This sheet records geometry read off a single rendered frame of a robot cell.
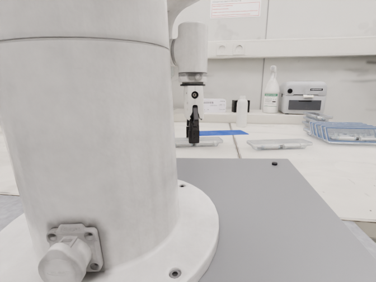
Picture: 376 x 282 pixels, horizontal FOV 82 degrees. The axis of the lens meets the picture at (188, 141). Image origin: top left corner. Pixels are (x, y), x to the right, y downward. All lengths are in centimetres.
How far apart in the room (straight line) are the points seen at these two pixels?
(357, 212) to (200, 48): 49
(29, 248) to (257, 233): 18
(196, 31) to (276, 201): 49
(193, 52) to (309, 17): 108
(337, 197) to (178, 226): 31
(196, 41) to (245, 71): 89
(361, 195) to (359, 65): 128
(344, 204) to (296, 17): 130
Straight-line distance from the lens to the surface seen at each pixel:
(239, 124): 105
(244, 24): 153
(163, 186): 16
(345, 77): 166
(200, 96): 62
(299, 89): 126
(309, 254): 20
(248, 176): 31
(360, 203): 45
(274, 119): 120
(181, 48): 64
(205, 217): 21
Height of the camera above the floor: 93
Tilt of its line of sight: 13 degrees down
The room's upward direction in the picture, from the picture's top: straight up
